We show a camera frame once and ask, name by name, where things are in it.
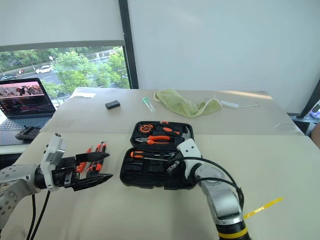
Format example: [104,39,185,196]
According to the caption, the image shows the white car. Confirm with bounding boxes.
[34,65,55,75]

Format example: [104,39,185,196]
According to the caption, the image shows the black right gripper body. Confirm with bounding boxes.
[166,150,187,175]

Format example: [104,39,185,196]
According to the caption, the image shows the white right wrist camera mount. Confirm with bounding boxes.
[176,138,203,181]

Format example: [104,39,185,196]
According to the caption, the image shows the steel claw hammer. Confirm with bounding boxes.
[179,125,193,140]

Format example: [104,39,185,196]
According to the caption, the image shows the green towel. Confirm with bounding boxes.
[153,88,224,119]

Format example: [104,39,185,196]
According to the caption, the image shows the white adapter with cable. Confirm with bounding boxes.
[219,99,260,110]

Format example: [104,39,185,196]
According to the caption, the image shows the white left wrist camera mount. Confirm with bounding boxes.
[39,133,68,193]

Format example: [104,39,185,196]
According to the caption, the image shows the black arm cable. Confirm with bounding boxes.
[25,190,51,240]
[178,156,245,210]

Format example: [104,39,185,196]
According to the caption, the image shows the short orange black screwdriver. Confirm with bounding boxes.
[156,126,182,137]

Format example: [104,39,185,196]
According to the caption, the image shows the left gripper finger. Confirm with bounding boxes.
[74,151,111,164]
[72,173,114,192]

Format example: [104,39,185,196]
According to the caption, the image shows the yellow tape strip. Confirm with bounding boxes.
[243,197,285,221]

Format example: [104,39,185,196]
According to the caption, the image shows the clear tube green cap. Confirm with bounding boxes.
[142,96,157,113]

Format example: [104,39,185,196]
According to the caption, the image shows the black handheld controller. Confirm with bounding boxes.
[14,126,41,141]

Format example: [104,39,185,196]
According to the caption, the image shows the white roller blind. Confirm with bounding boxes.
[0,0,126,53]

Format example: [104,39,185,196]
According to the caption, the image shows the open laptop computer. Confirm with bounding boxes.
[0,77,57,132]

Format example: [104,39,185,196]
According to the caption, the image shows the orange handled pliers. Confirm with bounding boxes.
[134,134,172,146]

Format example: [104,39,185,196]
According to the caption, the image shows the black plastic tool case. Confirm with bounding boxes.
[119,120,199,191]

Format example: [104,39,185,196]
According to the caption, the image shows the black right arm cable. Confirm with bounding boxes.
[178,156,245,210]

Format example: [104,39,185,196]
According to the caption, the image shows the slim orange tool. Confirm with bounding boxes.
[75,144,94,174]

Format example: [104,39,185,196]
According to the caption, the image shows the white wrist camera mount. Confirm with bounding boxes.
[176,138,203,181]
[39,133,68,193]

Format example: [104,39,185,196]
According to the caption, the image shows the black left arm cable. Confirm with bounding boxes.
[25,190,51,240]

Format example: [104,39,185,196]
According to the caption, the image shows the small black box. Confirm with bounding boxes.
[104,99,122,110]

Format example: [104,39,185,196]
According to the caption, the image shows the long orange black screwdriver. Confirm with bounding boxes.
[129,150,171,162]

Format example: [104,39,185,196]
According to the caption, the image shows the black window frame post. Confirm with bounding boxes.
[118,0,140,90]

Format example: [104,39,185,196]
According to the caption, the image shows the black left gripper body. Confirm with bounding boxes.
[51,156,81,188]

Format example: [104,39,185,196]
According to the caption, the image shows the orange black tape measure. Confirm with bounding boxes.
[139,123,154,134]

